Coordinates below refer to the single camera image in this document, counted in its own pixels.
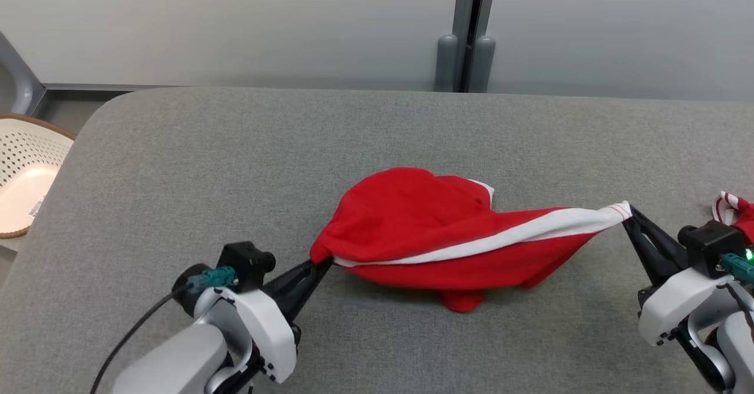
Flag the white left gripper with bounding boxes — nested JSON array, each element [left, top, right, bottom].
[[194, 259, 335, 384]]

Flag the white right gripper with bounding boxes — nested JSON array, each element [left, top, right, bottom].
[[623, 210, 737, 346]]

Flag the black right cable teal connector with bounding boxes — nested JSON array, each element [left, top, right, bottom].
[[720, 251, 754, 330]]

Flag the red shorts white side stripe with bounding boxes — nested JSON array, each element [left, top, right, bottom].
[[310, 167, 633, 313]]

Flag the black left cable teal connector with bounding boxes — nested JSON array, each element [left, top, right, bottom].
[[88, 266, 237, 394]]

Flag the red jersey shirt white sleeves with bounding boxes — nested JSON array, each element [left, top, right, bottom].
[[712, 191, 754, 244]]

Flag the black cable teal connector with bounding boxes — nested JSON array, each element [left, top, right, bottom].
[[720, 251, 754, 330], [88, 266, 237, 394]]

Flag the cream perforated laundry basket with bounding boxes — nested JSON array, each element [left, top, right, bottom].
[[0, 113, 76, 240]]

